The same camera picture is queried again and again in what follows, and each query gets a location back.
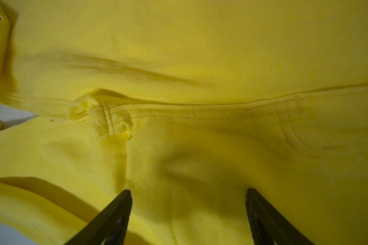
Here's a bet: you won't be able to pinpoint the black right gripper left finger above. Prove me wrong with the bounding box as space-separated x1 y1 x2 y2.
66 189 132 245

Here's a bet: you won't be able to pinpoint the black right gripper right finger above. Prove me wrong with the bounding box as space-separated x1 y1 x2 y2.
245 188 313 245

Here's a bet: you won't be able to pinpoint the yellow trousers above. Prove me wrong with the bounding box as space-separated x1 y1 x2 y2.
0 1 368 245

